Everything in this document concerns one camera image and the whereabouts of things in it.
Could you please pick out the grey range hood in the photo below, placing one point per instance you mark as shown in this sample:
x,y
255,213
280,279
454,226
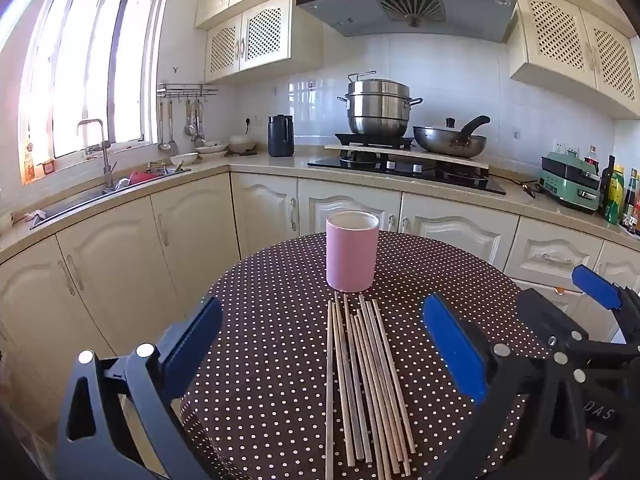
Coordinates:
x,y
350,10

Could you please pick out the long wooden board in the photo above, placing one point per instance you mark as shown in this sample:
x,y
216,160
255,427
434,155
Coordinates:
x,y
465,161

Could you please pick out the red plastic basin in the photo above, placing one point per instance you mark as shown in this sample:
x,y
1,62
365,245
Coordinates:
x,y
142,177

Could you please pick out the white wall socket with plug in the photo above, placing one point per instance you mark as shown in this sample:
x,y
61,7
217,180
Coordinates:
x,y
252,121

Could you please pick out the metal sink faucet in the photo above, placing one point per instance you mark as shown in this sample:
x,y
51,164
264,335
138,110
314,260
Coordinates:
x,y
106,160

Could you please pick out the kitchen window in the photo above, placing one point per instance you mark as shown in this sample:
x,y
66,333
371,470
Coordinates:
x,y
65,60

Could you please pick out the beige kitchen countertop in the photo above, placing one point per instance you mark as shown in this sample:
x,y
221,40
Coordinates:
x,y
300,162

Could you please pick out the white lidded bowl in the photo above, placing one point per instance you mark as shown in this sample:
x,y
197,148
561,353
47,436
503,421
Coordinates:
x,y
242,144

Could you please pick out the pink cylindrical utensil cup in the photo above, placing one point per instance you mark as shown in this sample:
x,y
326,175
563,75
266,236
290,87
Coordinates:
x,y
350,260

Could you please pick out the cream lattice wall cabinet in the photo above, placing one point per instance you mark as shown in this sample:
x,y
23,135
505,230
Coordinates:
x,y
565,40
265,35

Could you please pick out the black glass gas stove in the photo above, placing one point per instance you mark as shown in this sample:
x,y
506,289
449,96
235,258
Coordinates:
x,y
400,172

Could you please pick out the metal wall rack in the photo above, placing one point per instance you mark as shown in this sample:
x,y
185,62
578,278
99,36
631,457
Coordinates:
x,y
187,91

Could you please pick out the cream kitchen base cabinets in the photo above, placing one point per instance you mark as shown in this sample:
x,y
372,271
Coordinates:
x,y
125,260

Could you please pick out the stainless steel steamer pot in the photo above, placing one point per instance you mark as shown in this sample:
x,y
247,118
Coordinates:
x,y
377,110

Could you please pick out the black electric kettle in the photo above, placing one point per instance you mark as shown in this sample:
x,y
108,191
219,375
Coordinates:
x,y
280,137

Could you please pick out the pile of wooden chopsticks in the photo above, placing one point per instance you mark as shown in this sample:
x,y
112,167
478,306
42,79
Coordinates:
x,y
372,400

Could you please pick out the green countertop appliance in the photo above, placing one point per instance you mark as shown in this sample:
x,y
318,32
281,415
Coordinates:
x,y
567,182

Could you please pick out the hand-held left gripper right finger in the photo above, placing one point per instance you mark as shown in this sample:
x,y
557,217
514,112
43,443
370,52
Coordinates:
x,y
455,345

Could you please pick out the hanging metal skimmer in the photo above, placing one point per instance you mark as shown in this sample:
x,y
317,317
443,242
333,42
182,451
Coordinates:
x,y
198,137

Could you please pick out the hanging metal spoon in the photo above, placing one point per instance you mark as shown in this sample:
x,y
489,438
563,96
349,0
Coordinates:
x,y
189,127

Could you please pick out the green plastic bottle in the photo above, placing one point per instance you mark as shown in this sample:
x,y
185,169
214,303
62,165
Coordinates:
x,y
612,200

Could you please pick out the dark glass bottle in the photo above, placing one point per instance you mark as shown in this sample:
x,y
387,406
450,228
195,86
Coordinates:
x,y
607,175

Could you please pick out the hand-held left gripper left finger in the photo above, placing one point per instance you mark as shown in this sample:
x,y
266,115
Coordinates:
x,y
195,340

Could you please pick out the white rag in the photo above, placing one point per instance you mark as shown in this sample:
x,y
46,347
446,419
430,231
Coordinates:
x,y
37,215

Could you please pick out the steel kitchen sink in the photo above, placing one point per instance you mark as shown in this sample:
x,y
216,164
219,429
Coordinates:
x,y
75,205

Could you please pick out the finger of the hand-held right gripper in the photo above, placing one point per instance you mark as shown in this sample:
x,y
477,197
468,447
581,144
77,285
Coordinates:
x,y
545,315
595,287

